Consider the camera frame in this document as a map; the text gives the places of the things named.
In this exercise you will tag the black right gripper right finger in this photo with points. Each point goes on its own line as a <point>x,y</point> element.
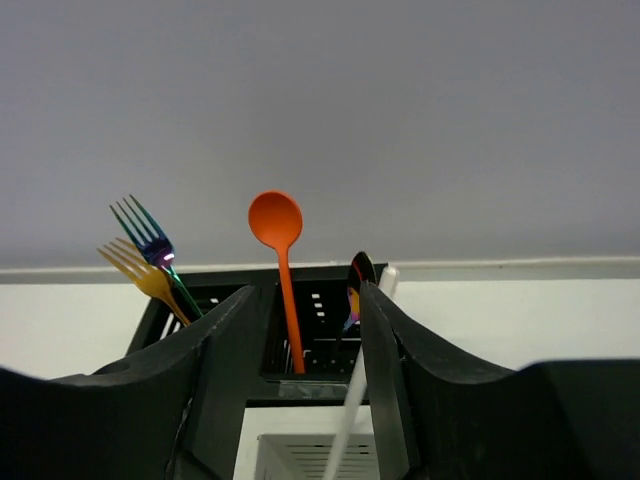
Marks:
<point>439,412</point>

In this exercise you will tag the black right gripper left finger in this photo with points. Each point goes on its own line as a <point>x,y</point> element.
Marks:
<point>173,410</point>

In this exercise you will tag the gold metal fork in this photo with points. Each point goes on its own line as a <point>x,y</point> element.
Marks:
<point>150,280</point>

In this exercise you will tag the iridescent metal fork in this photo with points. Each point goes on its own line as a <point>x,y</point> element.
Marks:
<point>152,243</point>

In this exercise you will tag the orange plastic spoon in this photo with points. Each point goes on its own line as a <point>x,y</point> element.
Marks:
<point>275,220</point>

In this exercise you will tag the white utensil caddy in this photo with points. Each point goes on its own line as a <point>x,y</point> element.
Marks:
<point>304,456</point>

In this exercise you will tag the black utensil caddy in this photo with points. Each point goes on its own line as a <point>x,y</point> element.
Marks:
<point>310,340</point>

